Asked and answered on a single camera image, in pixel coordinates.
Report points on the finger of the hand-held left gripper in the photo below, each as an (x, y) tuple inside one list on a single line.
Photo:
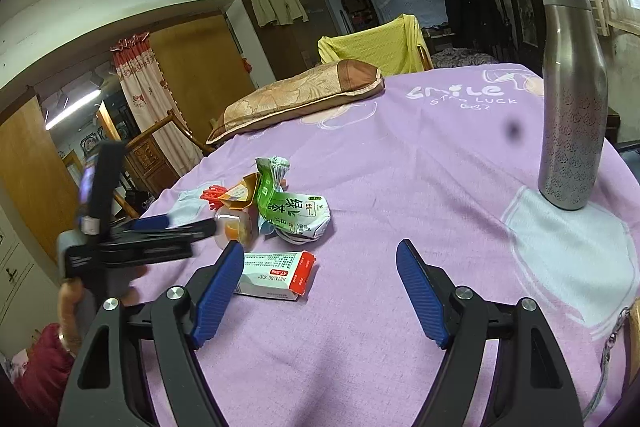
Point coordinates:
[(195, 230), (150, 223)]

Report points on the red floral curtain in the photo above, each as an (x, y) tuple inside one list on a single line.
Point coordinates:
[(145, 92)]

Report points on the person's left hand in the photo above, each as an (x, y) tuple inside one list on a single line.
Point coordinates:
[(70, 309)]

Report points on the large wooden sliding door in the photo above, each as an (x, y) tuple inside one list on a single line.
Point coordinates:
[(35, 182)]

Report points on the stainless steel bottle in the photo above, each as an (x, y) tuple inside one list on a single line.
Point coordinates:
[(570, 107)]

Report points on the wooden door panel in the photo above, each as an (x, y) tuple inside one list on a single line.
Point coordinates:
[(205, 72)]

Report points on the clear plastic jelly cup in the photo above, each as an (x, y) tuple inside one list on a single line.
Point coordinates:
[(235, 229)]

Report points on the purple printed bed sheet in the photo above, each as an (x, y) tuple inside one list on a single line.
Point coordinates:
[(375, 347)]

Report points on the white red medicine box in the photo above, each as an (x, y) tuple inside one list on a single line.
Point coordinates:
[(280, 274)]

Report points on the white cabinet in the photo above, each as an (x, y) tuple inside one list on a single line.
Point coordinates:
[(15, 257)]

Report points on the orange carton box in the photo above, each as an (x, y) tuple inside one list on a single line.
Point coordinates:
[(240, 193)]

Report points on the curved wooden armchair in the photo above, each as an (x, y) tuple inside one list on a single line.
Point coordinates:
[(150, 147)]

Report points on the red crinkled ribbon wrapper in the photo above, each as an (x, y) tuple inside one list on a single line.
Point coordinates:
[(211, 197)]

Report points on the fluorescent tube light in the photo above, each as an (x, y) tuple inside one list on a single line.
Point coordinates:
[(72, 109)]

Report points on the yellow towel covered chair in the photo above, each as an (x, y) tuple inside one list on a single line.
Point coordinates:
[(375, 47)]

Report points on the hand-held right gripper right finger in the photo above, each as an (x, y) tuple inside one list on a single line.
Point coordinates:
[(420, 292)]

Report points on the brown floral pillow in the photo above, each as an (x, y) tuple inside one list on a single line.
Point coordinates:
[(295, 99)]

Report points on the person's left forearm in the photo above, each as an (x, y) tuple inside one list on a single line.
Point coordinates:
[(42, 367)]

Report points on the green tea packet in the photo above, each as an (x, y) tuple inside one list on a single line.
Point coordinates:
[(287, 207)]

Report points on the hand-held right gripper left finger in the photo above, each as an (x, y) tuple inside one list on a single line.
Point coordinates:
[(220, 297)]

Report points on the brown wooden wardrobe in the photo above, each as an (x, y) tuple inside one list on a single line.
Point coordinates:
[(310, 42)]

